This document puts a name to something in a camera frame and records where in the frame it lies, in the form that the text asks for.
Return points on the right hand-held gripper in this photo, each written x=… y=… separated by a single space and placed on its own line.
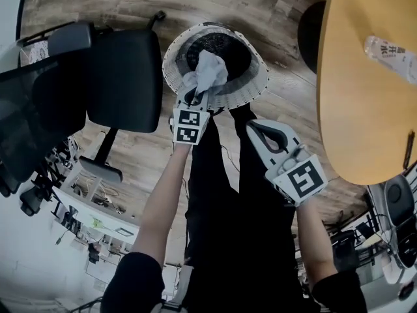
x=301 y=178

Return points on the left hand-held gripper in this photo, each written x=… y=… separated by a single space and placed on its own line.
x=189 y=124

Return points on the light grey clothes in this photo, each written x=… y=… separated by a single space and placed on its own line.
x=208 y=72

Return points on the white woven basket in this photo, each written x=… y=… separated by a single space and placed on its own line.
x=242 y=88

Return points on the person's left forearm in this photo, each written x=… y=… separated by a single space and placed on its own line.
x=161 y=204

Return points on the person's right forearm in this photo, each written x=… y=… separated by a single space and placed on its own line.
x=314 y=236

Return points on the black office chair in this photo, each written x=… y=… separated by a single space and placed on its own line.
x=117 y=80

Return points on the person's black trousers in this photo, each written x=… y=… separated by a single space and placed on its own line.
x=241 y=223

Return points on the round wooden table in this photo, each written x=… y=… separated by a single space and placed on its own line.
x=358 y=103

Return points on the black round table base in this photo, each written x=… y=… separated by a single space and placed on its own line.
x=311 y=34

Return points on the clear plastic water bottle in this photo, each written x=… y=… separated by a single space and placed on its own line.
x=391 y=57

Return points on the black mesh chair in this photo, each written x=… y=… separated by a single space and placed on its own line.
x=402 y=214

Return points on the white desk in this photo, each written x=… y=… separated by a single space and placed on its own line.
x=97 y=217

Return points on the person's black top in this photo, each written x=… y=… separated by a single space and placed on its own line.
x=137 y=285

